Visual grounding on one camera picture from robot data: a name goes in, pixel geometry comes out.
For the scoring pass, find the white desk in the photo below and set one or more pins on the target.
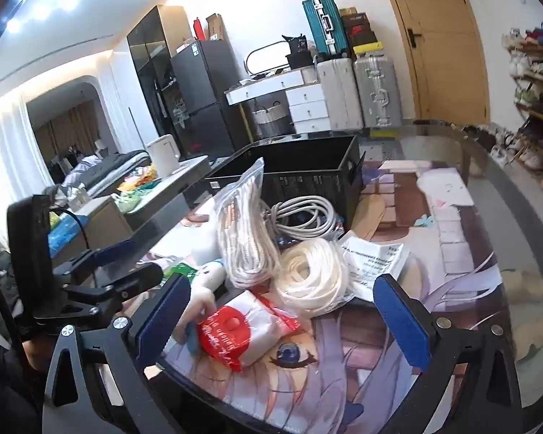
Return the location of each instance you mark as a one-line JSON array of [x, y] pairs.
[[262, 88]]

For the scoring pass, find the clear bag of white laces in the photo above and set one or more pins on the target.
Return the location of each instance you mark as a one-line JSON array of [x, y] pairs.
[[246, 235]]

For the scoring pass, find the person's left forearm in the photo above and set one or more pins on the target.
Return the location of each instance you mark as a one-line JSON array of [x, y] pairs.
[[9, 384]]

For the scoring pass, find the printed desk mat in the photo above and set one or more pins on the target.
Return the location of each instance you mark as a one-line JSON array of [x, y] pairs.
[[411, 217]]

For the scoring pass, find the white electric kettle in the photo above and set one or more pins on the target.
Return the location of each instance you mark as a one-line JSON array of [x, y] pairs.
[[163, 158]]

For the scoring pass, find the black fridge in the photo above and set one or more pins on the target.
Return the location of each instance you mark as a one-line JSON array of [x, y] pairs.
[[203, 99]]

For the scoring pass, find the bed with dark bedding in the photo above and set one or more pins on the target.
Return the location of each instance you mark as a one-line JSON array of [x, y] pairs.
[[104, 167]]

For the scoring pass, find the white curtain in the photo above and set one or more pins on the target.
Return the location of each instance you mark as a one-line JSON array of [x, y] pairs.
[[9, 153]]

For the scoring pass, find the white suitcase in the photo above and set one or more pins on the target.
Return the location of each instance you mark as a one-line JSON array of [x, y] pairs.
[[339, 95]]

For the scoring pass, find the green packet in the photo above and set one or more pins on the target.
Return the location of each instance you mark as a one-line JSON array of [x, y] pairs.
[[183, 271]]

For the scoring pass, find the wooden door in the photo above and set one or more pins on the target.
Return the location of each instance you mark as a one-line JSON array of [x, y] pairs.
[[439, 40]]

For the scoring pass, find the white plush toy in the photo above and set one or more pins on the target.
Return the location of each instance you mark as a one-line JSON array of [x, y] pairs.
[[208, 275]]

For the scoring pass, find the oval mirror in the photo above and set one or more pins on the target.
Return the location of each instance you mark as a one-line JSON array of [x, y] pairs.
[[249, 56]]

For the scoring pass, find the silver suitcase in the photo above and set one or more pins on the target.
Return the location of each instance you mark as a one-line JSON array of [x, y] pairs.
[[378, 95]]

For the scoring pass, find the grey woven basket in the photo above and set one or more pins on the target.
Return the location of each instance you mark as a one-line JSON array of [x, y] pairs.
[[271, 120]]

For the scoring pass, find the wooden cabinet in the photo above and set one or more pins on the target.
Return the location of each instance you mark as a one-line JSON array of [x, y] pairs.
[[104, 226]]

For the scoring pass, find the white drawer unit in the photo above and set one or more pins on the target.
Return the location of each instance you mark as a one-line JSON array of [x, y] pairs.
[[308, 108]]

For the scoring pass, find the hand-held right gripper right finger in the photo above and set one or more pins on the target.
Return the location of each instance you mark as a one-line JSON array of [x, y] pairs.
[[400, 321]]

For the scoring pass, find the black cardboard box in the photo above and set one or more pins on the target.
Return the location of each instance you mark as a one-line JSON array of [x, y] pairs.
[[307, 181]]

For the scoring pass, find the grey side table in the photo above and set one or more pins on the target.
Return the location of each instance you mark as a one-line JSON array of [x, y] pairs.
[[172, 190]]

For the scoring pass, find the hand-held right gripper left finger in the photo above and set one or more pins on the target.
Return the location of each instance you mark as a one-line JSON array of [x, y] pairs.
[[163, 316]]

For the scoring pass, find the bagged white paper leaflet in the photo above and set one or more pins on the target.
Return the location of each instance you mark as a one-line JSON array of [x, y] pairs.
[[371, 262]]

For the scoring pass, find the teal suitcase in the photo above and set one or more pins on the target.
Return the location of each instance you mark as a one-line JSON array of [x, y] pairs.
[[321, 27]]

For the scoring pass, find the row of shoes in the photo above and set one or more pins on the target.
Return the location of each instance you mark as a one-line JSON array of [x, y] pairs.
[[531, 158]]

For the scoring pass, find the black and red shoe box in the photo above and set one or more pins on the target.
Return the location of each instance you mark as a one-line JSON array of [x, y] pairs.
[[356, 23]]

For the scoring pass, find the pile of colourful packets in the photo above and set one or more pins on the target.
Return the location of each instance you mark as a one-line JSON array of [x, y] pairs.
[[135, 185]]

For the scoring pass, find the red and white packet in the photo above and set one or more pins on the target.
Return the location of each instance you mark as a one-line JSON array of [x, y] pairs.
[[226, 330]]

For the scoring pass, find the brown cardboard box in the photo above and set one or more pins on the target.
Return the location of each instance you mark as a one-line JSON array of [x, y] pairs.
[[216, 27]]

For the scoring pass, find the black glass cabinet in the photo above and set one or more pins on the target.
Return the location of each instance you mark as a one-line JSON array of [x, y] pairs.
[[151, 54]]

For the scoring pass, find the shoe rack with shoes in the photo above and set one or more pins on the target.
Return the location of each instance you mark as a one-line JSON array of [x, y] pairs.
[[538, 90]]

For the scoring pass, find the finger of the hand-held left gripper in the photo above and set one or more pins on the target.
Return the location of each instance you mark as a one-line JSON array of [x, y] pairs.
[[135, 280], [115, 252]]

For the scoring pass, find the yellow and black box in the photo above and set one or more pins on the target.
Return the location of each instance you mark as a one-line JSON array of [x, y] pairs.
[[368, 49]]

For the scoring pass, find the black bag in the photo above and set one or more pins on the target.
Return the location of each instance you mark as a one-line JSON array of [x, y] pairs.
[[298, 52]]

